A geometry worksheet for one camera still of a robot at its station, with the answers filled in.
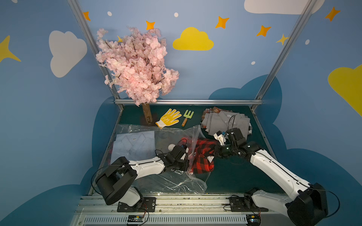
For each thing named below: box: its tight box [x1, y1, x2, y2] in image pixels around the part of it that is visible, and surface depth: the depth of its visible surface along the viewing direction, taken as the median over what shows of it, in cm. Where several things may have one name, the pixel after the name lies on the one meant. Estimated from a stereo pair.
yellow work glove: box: [155, 108, 182, 130], surface depth 116 cm
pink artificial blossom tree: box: [95, 26, 180, 124], surface depth 69 cm
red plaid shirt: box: [202, 106, 233, 116], surface depth 117 cm
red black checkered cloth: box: [181, 137, 217, 174], surface depth 83 cm
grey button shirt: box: [201, 110, 251, 140], surface depth 103 cm
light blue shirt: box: [110, 130, 157, 164], surface depth 96 cm
